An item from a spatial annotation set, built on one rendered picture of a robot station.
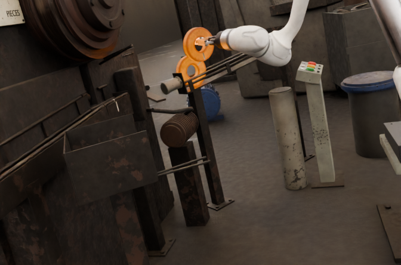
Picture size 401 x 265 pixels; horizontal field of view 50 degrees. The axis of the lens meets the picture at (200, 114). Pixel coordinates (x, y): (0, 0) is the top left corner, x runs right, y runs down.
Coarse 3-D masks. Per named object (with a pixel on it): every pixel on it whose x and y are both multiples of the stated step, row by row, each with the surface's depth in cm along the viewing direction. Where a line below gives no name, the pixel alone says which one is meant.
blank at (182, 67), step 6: (180, 60) 205; (186, 60) 205; (180, 66) 203; (186, 66) 205; (198, 66) 209; (204, 66) 211; (180, 72) 204; (186, 72) 205; (198, 72) 209; (186, 78) 206; (198, 78) 209; (186, 84) 206; (198, 84) 210
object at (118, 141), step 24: (120, 120) 130; (72, 144) 127; (96, 144) 104; (120, 144) 105; (144, 144) 107; (72, 168) 103; (96, 168) 105; (120, 168) 106; (144, 168) 108; (96, 192) 106; (120, 192) 107; (120, 216) 121; (144, 264) 126
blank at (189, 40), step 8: (192, 32) 193; (200, 32) 195; (208, 32) 198; (184, 40) 193; (192, 40) 193; (184, 48) 194; (192, 48) 194; (208, 48) 199; (192, 56) 194; (200, 56) 197; (208, 56) 199
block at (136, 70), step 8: (120, 72) 188; (128, 72) 187; (136, 72) 188; (120, 80) 189; (128, 80) 188; (136, 80) 188; (120, 88) 190; (128, 88) 189; (136, 88) 188; (144, 88) 194; (136, 96) 189; (144, 96) 193; (136, 104) 190; (144, 104) 192; (136, 112) 191; (144, 112) 191; (136, 120) 192; (144, 120) 192
